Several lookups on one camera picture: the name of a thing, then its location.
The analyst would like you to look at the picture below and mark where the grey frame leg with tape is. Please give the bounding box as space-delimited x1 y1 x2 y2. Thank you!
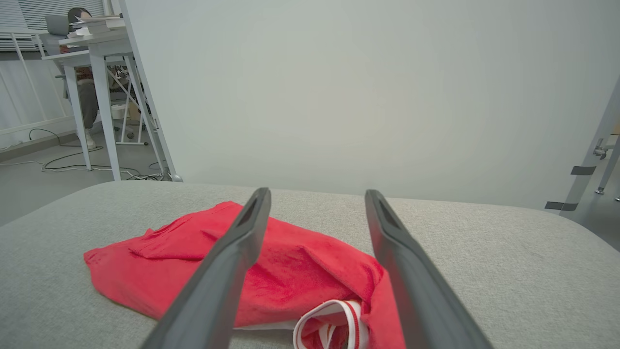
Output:
544 77 620 214

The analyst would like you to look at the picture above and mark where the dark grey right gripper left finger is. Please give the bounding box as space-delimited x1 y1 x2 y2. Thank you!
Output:
140 187 272 349

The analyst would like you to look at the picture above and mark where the grey laptop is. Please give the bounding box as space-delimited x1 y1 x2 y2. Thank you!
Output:
45 14 71 36

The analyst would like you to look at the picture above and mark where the white metal railing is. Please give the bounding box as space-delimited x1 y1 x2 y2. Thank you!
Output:
0 32 76 137

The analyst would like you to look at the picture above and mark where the stack of papers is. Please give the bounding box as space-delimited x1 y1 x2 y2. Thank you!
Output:
67 15 126 39

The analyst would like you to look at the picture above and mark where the white metal rack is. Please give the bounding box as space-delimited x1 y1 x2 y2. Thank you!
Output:
108 61 152 146

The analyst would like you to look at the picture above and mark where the white desk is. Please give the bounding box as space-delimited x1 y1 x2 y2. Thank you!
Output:
59 28 134 181
41 50 93 171

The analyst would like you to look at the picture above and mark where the red garment with white trim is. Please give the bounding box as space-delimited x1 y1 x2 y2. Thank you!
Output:
83 201 406 349

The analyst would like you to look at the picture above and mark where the seated person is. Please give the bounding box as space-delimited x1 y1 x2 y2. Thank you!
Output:
60 7 100 149

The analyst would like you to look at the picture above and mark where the white partition board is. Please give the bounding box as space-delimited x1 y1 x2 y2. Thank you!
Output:
120 0 620 211

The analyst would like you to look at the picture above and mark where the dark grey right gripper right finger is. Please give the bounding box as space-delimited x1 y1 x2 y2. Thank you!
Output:
364 189 495 349

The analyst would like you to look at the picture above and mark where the grey fabric sofa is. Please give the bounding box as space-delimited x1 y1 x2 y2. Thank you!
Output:
0 181 620 349

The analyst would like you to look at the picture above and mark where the black floor cable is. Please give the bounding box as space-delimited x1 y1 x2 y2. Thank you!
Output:
28 128 165 181

